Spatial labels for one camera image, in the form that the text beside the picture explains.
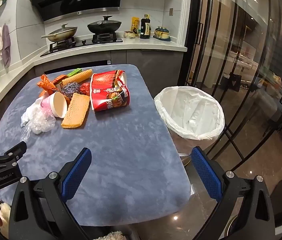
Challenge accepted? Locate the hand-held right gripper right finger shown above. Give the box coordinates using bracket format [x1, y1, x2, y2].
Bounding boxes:
[191, 146, 276, 240]

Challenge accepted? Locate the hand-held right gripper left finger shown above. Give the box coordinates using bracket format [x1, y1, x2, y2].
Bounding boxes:
[8, 147, 93, 240]

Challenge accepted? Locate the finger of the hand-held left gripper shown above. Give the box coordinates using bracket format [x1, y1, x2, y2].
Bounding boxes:
[0, 141, 27, 165]

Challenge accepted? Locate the clear plastic bag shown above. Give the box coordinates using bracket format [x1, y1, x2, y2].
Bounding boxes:
[20, 99, 57, 142]

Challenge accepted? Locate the orange foam net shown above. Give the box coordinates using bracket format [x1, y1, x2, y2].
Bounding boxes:
[61, 92, 91, 129]
[61, 69, 93, 87]

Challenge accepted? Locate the pink flower paper cup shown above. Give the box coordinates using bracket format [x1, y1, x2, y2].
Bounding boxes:
[41, 91, 68, 118]

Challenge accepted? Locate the white plastic bag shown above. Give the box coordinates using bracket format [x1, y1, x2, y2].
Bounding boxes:
[154, 86, 225, 155]

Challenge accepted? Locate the red instant noodle cup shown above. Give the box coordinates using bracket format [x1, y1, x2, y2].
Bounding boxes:
[90, 70, 131, 112]

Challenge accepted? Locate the orange plastic bag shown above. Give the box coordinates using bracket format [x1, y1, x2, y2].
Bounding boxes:
[37, 74, 68, 97]

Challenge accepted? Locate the steel wool scrubber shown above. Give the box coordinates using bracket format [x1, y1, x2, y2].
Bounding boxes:
[61, 82, 81, 102]

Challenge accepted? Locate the crumpled red plastic bag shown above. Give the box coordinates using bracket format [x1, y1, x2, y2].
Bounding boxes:
[80, 82, 91, 97]

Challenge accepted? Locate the rolled orange foam net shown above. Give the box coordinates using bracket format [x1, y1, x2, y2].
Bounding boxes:
[61, 69, 93, 87]

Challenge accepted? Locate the purple towel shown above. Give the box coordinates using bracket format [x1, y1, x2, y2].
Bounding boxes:
[2, 24, 12, 68]

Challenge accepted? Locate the glass sliding door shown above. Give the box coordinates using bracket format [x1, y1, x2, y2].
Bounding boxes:
[181, 0, 282, 205]

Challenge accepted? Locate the grey kitchen cabinet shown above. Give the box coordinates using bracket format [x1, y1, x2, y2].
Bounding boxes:
[35, 49, 184, 85]

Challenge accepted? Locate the grey wok with glass lid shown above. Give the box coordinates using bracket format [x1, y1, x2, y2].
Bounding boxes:
[41, 24, 78, 43]

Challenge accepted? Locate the black gas stove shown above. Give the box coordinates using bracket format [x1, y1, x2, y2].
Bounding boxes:
[40, 34, 124, 57]

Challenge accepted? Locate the seasoning jar set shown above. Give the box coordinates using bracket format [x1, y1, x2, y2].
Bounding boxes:
[153, 26, 171, 42]

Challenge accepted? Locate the black wok with lid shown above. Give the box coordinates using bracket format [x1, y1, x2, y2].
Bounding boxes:
[87, 16, 122, 34]

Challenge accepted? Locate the dark sauce bottle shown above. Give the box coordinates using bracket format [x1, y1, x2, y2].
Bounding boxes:
[140, 14, 151, 39]

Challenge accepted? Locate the yellow packet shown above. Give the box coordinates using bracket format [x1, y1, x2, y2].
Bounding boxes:
[131, 17, 141, 37]

